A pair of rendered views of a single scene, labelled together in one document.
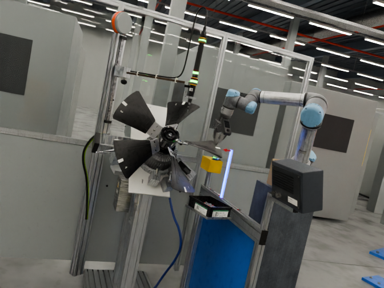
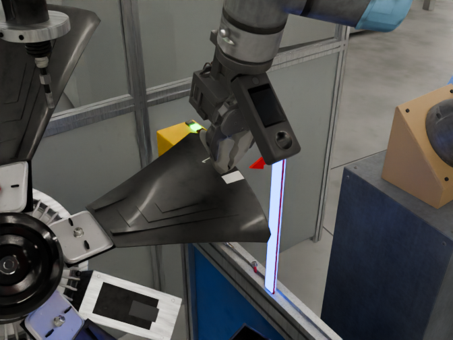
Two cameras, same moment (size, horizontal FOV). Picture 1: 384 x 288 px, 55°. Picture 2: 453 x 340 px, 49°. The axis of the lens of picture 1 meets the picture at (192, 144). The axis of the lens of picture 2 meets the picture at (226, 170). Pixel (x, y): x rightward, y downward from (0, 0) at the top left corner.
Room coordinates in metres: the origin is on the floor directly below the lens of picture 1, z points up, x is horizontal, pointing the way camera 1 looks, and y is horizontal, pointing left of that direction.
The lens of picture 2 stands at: (1.74, 0.01, 1.61)
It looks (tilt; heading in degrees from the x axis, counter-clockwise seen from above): 33 degrees down; 345
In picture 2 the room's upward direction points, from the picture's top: straight up
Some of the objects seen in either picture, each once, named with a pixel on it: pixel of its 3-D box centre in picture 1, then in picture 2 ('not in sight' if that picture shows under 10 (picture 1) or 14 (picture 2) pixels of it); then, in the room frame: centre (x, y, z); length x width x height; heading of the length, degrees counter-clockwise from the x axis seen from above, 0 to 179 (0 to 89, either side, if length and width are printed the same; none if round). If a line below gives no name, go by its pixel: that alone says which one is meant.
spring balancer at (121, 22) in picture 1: (121, 23); not in sight; (2.68, 0.66, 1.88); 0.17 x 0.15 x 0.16; 110
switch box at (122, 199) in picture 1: (123, 193); not in sight; (2.50, 0.39, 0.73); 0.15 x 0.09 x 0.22; 20
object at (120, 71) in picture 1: (122, 71); not in sight; (2.62, 0.58, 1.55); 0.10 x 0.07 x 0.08; 55
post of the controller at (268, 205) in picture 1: (267, 211); not in sight; (1.90, -0.46, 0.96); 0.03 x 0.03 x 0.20; 20
